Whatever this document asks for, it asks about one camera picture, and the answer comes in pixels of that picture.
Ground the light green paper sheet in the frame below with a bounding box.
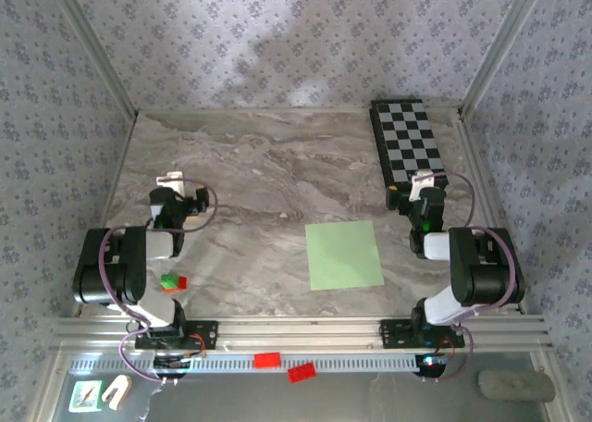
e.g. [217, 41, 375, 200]
[304, 219, 385, 292]

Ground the black grey chessboard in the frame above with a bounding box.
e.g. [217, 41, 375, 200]
[369, 98, 450, 209]

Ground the small toy brick stack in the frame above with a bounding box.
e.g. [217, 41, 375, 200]
[159, 273, 189, 293]

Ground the black control board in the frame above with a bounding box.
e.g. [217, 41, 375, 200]
[413, 353, 450, 380]
[152, 351, 207, 380]

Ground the pale wooden hook piece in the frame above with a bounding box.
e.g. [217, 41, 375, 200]
[101, 374, 133, 413]

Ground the red flat toy brick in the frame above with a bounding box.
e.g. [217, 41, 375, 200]
[287, 362, 318, 385]

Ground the green white picture card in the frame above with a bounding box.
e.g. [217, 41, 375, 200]
[68, 379, 104, 414]

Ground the dark lower shelf panel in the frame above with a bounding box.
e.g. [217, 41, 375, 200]
[48, 370, 556, 422]

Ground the aluminium side rail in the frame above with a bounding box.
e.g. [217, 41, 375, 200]
[71, 111, 140, 317]
[455, 109, 528, 315]

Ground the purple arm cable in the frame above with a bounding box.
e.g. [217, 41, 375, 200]
[415, 170, 526, 384]
[99, 177, 219, 387]

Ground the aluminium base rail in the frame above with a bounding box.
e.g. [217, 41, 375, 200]
[49, 315, 555, 353]

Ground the slotted grey cable duct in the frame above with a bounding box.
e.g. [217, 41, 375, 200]
[68, 353, 417, 376]

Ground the aluminium frame post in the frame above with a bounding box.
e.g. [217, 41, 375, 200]
[45, 0, 140, 120]
[457, 0, 554, 120]

